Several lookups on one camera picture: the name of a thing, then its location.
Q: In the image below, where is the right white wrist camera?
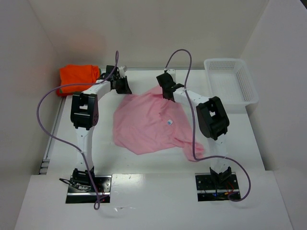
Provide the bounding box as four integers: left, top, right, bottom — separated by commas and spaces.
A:
164, 69, 176, 81

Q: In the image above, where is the orange folded t shirt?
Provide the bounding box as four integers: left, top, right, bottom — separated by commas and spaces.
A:
56, 64, 101, 97

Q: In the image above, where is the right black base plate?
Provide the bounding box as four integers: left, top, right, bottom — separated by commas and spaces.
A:
195, 173, 241, 202

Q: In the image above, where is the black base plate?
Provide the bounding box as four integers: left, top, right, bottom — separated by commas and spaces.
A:
65, 175, 112, 204
195, 173, 241, 202

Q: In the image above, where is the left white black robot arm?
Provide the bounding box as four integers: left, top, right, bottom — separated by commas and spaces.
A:
71, 65, 132, 189

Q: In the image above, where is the pink t shirt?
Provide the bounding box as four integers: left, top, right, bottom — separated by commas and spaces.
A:
113, 86, 205, 161

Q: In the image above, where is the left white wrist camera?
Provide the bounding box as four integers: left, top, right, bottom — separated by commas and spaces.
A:
118, 66, 127, 78

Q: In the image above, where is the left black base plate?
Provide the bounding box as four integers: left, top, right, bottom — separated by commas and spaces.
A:
65, 175, 112, 204

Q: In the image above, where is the white perforated plastic basket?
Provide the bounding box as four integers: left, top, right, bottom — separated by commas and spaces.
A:
204, 58, 259, 111

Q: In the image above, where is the aluminium table edge rail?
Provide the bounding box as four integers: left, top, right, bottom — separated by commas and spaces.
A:
38, 97, 65, 175

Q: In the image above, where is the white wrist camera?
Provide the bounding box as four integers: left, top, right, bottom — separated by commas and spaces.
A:
164, 69, 176, 81
118, 66, 127, 78

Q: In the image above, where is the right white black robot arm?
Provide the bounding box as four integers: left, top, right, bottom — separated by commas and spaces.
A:
156, 69, 230, 161

